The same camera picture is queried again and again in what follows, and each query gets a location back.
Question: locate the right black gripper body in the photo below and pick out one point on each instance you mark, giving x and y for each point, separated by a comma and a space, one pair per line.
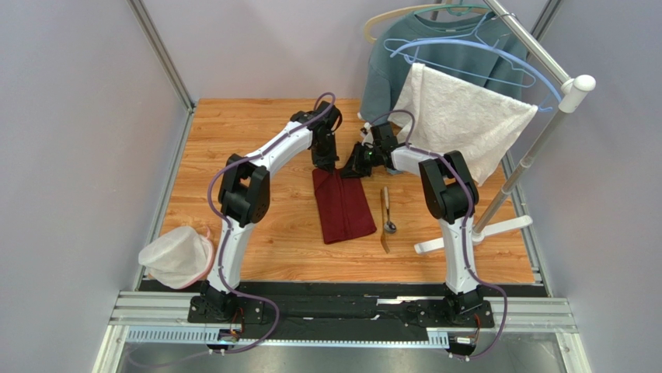
362, 161

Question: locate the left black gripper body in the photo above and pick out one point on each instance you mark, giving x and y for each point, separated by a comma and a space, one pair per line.
325, 156

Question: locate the dark red cloth napkin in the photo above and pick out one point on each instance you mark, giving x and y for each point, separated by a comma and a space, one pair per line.
343, 208

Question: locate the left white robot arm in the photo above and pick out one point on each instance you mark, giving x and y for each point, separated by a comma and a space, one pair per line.
244, 196

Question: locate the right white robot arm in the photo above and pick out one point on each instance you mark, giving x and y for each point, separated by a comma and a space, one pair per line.
450, 195

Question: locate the silver metal spoon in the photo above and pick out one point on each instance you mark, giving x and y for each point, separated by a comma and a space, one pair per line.
390, 225

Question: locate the white towel on hanger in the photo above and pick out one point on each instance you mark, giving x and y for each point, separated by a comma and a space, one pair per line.
441, 113

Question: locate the light blue clothes hanger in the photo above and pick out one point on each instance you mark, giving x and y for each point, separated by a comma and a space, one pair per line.
480, 50

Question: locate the beige wooden hanger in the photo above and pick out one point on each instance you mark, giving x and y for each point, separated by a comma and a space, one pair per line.
375, 20

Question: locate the teal sweatshirt on hanger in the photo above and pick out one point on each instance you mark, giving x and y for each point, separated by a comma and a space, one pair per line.
387, 74

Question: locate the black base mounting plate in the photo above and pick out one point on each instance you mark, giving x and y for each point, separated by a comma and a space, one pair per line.
348, 312

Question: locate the white mesh bag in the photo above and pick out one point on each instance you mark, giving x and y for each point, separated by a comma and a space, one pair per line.
178, 258

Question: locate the aluminium frame rail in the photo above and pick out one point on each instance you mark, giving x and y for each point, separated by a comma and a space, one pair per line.
151, 32

